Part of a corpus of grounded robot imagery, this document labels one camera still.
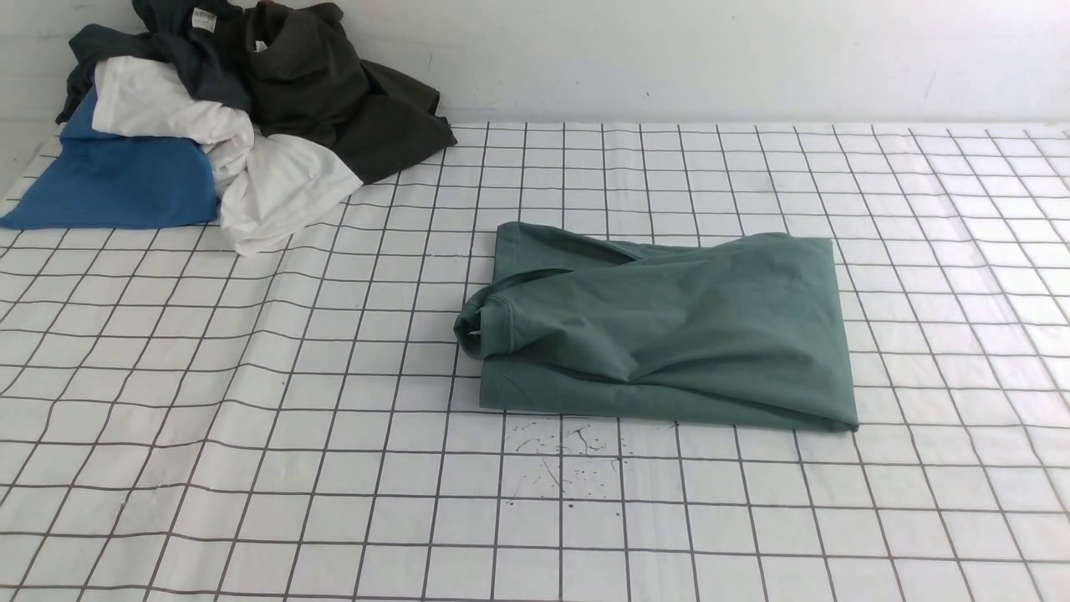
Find dark teal shirt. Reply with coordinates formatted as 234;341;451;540
54;1;253;125

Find dark olive shirt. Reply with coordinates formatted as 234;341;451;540
236;1;457;184

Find green long sleeve shirt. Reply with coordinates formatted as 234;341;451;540
452;222;860;433

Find blue shirt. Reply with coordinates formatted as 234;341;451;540
1;90;217;230

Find white shirt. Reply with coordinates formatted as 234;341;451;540
92;57;363;256

